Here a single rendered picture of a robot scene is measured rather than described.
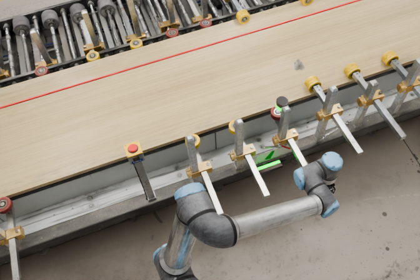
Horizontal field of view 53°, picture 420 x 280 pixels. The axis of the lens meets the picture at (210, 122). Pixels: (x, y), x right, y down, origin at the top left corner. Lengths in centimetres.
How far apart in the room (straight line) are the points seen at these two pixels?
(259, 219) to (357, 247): 155
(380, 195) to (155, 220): 160
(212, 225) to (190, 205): 11
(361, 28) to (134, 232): 202
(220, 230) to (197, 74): 126
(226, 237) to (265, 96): 112
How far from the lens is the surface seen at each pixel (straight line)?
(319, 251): 302
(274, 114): 236
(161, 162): 249
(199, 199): 153
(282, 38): 275
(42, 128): 254
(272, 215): 165
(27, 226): 261
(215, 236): 151
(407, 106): 284
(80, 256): 312
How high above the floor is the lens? 283
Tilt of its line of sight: 56 degrees down
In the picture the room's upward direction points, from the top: 5 degrees counter-clockwise
